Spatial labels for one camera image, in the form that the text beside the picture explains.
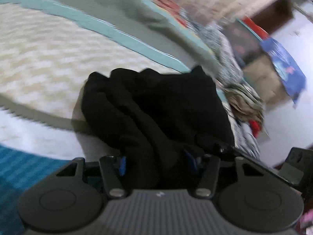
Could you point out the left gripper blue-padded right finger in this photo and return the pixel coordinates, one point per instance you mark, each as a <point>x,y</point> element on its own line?
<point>207,173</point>

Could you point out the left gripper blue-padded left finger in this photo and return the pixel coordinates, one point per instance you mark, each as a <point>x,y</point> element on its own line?
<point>91,180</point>

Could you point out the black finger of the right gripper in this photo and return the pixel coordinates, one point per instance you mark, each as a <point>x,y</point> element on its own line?
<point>295,170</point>

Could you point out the black pants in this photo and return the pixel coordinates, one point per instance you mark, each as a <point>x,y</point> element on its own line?
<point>160,123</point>

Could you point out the red cloth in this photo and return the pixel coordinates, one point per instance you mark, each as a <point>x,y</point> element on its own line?
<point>256,127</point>

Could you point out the olive crumpled garment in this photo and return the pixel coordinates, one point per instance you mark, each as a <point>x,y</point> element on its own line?
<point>245,102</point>

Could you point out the blue printed bag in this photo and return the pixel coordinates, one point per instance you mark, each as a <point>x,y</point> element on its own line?
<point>290,74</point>

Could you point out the cardboard box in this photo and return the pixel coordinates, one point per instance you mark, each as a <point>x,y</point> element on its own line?
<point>262,76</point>

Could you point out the black white patterned cloth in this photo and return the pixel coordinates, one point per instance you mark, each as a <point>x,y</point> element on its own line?
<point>229,72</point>

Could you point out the teal rimmed storage bin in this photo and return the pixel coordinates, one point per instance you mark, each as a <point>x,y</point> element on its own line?
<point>245,43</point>

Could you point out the patterned teal grey bedsheet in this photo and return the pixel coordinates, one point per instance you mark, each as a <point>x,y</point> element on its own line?
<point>51,88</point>

